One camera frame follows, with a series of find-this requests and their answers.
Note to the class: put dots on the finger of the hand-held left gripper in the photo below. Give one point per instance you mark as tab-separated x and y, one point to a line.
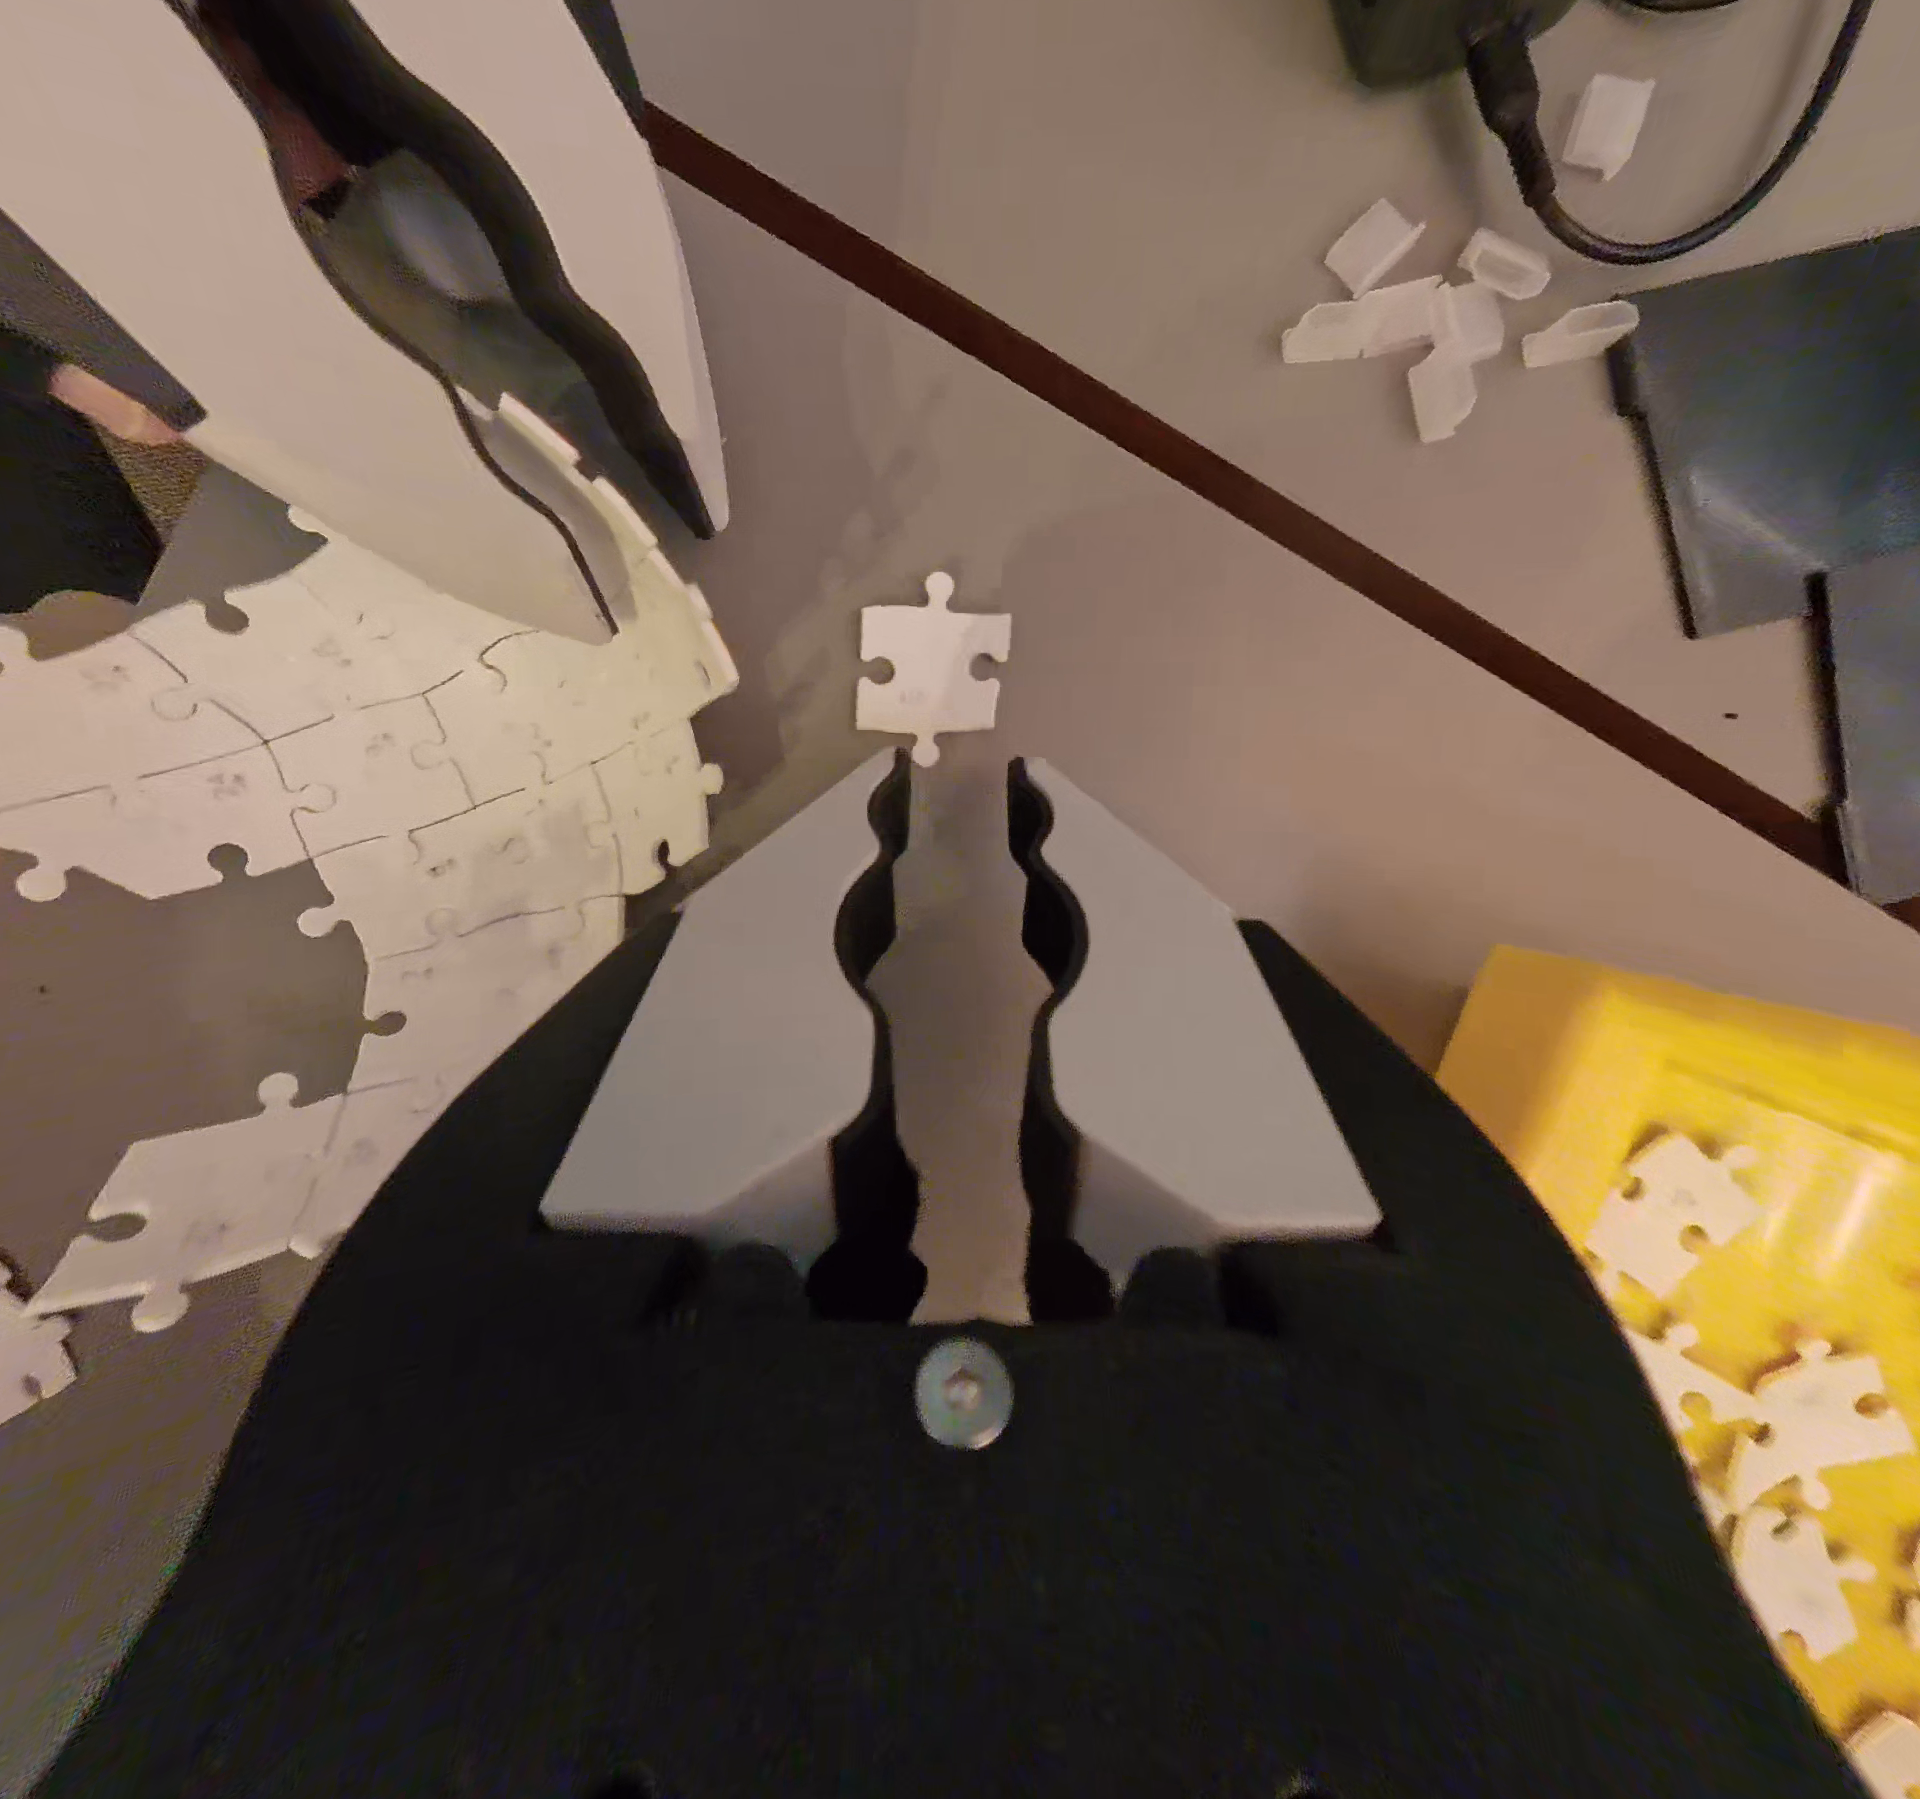
181	224
494	59

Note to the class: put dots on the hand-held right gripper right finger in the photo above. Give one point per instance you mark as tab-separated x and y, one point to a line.
1201	1080

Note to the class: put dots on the scattered white puzzle pieces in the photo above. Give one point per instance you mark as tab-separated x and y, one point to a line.
33	1358

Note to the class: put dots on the pile of white puzzle pieces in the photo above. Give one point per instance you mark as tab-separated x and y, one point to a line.
1823	1424

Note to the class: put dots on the person's left hand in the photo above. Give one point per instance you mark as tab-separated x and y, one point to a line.
112	406

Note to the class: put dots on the dark grey flat pouch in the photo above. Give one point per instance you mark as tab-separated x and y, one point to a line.
1770	448

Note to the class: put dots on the cluster of translucent plastic caps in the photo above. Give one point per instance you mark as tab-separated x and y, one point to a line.
1364	246

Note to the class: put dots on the white puzzle piece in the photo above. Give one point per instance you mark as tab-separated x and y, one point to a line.
931	674

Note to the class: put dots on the yellow plastic tray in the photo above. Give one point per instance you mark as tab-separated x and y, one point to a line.
1544	1064

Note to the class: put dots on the partly built white puzzle ball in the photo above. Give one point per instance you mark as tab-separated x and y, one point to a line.
374	764

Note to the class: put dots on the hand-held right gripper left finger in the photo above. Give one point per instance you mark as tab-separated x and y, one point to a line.
704	1080

